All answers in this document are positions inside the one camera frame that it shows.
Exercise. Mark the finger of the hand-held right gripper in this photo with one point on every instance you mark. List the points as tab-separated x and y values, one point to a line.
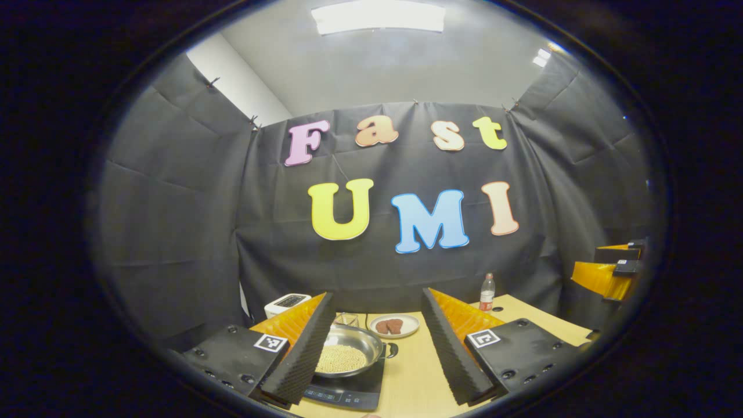
603	278
621	252

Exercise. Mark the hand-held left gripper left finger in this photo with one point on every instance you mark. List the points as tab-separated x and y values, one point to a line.
305	351

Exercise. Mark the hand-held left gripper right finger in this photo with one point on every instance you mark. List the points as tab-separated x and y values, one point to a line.
450	354

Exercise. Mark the stainless steel pot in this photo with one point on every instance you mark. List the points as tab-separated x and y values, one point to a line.
363	339

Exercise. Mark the black induction cooktop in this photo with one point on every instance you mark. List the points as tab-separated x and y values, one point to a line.
354	392

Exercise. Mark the pile of soybeans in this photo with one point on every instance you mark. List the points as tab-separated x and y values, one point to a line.
342	359

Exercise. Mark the round white plate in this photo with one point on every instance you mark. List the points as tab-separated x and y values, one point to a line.
409	326

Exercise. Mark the white toaster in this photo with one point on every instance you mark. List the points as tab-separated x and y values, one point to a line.
284	305

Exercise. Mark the large red meat piece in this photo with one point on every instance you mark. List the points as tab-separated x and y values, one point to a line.
395	326

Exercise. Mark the plastic water bottle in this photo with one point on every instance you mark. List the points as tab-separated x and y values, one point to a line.
487	293

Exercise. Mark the small red meat piece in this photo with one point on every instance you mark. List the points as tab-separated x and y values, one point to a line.
382	327

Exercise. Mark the black backdrop cloth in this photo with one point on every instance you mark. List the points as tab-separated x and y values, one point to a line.
174	232

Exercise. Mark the small ceiling light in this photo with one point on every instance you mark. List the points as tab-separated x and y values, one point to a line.
543	57

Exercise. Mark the large ceiling light panel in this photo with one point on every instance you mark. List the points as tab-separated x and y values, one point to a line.
377	16

